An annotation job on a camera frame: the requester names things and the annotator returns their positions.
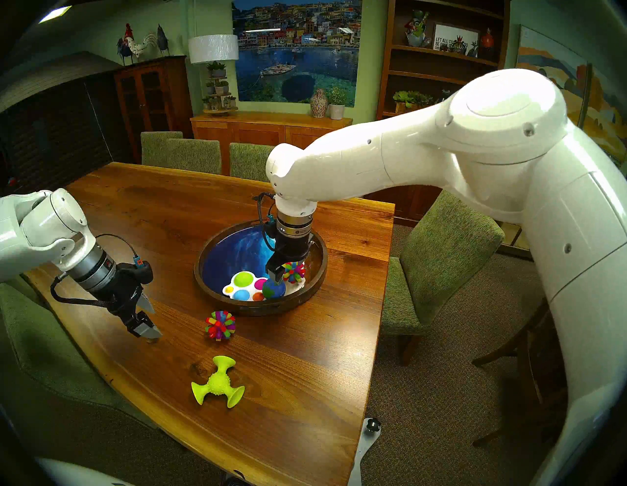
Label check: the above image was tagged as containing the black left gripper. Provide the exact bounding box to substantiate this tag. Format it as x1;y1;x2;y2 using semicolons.
94;268;163;340

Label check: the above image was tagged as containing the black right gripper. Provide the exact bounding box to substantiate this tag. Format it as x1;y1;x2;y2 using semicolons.
266;234;314;285

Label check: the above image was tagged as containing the lime green suction cup toy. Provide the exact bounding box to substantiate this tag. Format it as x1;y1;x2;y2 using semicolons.
191;356;245;409

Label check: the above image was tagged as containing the round wooden blue resin tray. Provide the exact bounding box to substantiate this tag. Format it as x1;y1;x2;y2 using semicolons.
194;219;328;316

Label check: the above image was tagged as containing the white pop bubble toy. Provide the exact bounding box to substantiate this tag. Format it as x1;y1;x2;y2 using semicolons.
222;270;307;302

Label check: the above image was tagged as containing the green upholstered chair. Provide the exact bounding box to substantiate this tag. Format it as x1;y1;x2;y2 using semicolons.
167;139;222;175
381;190;505;365
0;274;157;429
141;131;184;167
229;143;276;182

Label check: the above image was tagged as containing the light wood sideboard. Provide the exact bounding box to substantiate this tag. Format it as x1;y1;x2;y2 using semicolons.
190;111;353;176

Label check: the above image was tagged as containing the tiered plant stand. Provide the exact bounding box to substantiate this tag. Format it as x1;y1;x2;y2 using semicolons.
202;61;238;117

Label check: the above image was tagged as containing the white robot body shell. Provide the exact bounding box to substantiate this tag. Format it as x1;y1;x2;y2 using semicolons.
35;457;135;486

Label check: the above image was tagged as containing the white potted plant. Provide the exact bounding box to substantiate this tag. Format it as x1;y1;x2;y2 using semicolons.
327;86;349;121

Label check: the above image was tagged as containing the dark wood glass-door cabinet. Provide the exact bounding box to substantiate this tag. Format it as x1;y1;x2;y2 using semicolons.
114;55;194;163

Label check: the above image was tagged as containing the harbour town poster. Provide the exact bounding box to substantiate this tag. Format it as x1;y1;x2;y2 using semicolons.
232;0;363;107

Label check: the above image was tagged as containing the shelf succulent planter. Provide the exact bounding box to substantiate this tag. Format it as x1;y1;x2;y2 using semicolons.
393;90;435;114

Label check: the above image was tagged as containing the white lamp shade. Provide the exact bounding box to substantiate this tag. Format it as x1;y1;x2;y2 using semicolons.
189;34;239;64

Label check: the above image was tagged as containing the dark wood glass console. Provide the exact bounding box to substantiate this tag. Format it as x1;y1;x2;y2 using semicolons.
497;220;534;259

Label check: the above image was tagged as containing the dark wood bookshelf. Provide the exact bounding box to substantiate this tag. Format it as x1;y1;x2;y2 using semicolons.
365;0;512;227

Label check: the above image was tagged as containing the white red rooster figure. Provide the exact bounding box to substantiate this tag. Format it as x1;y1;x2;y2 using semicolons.
125;23;158;62

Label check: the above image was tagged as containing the dark wooden chair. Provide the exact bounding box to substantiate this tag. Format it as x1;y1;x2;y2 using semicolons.
472;294;571;447

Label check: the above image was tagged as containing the colourful shelf figurine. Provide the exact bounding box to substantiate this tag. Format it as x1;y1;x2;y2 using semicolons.
403;9;430;48

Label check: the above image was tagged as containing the framed text sign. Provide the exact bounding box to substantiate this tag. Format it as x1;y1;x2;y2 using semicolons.
432;22;481;54

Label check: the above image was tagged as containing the ceiling light panel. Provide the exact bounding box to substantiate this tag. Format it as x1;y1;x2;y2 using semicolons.
38;5;72;24

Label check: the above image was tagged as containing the abstract landscape painting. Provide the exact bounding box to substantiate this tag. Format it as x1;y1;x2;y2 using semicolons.
515;25;627;165

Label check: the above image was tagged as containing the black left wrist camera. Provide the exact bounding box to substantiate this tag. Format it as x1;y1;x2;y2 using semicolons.
118;261;153;287

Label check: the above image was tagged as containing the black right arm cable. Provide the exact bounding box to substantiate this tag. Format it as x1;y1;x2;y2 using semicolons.
252;192;276;226

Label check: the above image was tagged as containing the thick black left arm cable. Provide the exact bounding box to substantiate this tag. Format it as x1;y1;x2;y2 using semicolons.
50;274;111;308

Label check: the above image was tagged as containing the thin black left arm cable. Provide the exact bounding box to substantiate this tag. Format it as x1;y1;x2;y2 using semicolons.
96;233;141;260

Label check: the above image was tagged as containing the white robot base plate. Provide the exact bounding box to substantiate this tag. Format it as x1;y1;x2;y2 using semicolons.
347;417;382;486

